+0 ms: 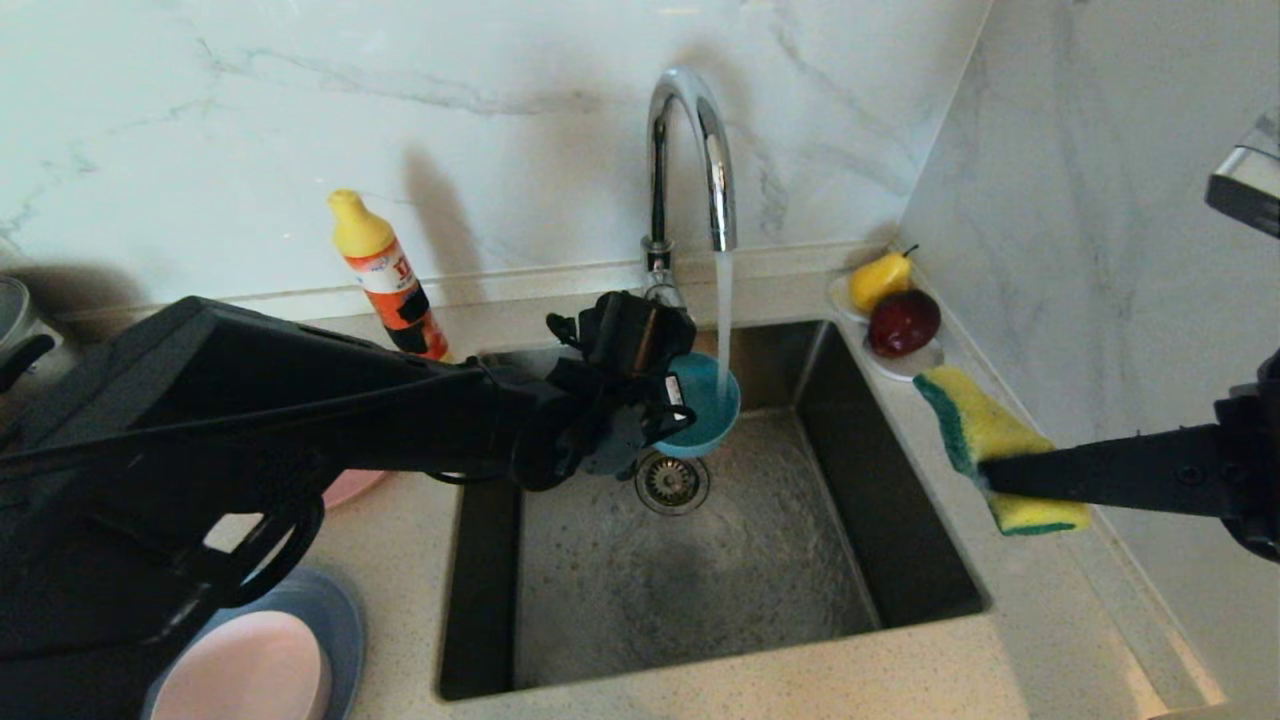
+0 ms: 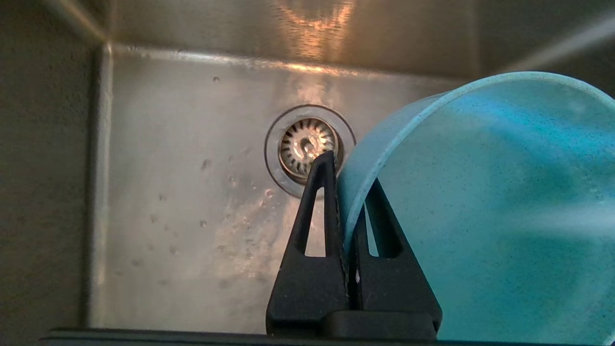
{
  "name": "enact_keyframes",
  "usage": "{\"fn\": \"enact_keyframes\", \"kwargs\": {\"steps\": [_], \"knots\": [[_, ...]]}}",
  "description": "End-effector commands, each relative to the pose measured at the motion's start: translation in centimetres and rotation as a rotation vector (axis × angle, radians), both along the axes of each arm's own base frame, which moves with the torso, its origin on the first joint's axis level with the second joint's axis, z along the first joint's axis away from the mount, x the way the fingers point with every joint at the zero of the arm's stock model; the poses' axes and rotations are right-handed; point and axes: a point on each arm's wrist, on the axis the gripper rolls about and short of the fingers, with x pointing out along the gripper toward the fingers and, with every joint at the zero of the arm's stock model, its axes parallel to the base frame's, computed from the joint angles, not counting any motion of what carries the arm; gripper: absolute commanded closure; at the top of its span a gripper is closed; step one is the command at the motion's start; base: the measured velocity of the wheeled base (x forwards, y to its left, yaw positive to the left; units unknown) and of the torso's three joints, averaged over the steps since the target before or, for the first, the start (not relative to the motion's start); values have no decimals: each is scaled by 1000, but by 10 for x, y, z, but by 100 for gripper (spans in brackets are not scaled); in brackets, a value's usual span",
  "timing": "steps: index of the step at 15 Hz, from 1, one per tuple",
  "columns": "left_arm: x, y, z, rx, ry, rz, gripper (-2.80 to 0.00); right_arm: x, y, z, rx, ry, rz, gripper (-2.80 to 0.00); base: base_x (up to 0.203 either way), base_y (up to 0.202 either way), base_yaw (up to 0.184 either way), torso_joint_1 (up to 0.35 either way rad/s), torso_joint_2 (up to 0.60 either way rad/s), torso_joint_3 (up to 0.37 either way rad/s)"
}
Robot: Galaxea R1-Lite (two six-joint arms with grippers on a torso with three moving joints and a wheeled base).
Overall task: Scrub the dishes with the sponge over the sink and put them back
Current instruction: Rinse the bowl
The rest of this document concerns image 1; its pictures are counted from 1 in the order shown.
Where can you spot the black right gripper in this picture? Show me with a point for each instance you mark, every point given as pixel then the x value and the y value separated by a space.
pixel 1255 460

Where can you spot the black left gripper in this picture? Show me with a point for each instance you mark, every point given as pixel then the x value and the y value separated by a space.
pixel 610 420

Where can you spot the teal bowl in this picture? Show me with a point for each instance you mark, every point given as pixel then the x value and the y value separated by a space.
pixel 712 410

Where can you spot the chrome gooseneck faucet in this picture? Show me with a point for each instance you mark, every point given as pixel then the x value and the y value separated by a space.
pixel 657 200

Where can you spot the yellow-capped orange dish soap bottle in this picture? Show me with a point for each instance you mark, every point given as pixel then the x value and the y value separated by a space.
pixel 385 270

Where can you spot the pink bowl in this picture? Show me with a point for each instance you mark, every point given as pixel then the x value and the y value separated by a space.
pixel 250 670

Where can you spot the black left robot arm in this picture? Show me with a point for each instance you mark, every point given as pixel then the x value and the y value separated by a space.
pixel 250 400

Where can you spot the stainless steel sink basin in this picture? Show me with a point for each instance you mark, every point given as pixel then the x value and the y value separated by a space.
pixel 700 600

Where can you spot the round metal drain strainer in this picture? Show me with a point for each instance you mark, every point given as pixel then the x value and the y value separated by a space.
pixel 675 490

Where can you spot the small white fruit dish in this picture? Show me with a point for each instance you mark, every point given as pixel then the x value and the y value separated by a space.
pixel 915 368

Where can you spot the yellow pear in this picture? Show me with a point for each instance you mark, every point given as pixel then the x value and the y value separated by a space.
pixel 880 283

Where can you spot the dark red apple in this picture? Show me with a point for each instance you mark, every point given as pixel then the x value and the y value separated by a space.
pixel 905 323

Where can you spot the large pink plate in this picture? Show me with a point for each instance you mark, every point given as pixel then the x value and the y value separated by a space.
pixel 355 485

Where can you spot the large blue-grey plate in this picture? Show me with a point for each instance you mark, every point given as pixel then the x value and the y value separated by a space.
pixel 340 620

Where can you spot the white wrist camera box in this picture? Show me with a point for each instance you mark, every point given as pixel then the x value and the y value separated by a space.
pixel 1250 180

